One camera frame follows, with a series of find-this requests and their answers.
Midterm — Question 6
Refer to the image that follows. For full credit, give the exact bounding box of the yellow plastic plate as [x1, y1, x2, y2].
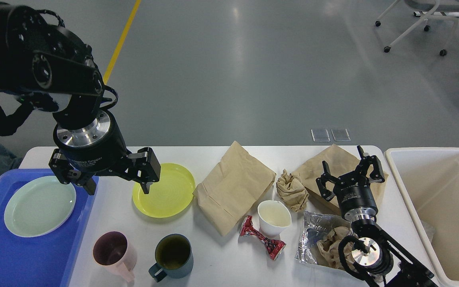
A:
[132, 163, 195, 218]

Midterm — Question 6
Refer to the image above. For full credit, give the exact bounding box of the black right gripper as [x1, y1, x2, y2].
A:
[316, 145, 385, 222]

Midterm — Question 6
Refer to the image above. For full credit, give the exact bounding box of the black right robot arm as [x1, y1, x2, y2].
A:
[316, 146, 435, 287]

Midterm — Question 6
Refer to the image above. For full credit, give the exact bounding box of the white paper cup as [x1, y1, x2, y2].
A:
[257, 200, 292, 237]

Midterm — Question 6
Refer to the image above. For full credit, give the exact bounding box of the pink mug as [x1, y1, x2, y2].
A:
[92, 231, 137, 282]

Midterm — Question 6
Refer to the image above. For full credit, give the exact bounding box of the crumpled brown paper on foil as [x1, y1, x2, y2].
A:
[317, 226, 353, 269]

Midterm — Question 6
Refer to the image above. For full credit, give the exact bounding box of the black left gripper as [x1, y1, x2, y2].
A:
[49, 110, 161, 195]

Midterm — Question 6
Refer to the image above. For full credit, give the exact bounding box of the white plastic bin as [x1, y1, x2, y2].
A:
[384, 147, 459, 287]

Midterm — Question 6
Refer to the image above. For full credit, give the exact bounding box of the white office chair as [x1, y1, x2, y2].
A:
[384, 0, 459, 57]

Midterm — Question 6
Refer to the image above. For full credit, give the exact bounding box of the pale green plate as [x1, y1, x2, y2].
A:
[4, 176, 77, 238]

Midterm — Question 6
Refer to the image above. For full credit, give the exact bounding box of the large brown paper bag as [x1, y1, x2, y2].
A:
[193, 141, 276, 236]

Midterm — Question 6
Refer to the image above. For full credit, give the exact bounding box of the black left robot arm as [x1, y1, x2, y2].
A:
[0, 2, 161, 195]

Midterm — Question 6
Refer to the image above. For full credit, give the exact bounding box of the crushed red can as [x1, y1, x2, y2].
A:
[239, 215, 286, 261]

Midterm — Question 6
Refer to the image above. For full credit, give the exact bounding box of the blue plastic tray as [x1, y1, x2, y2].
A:
[0, 169, 95, 287]

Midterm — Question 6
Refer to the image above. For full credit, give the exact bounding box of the dark teal mug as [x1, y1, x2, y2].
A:
[148, 233, 194, 282]

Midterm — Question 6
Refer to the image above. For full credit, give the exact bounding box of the crumpled brown paper ball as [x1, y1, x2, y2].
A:
[276, 169, 308, 212]

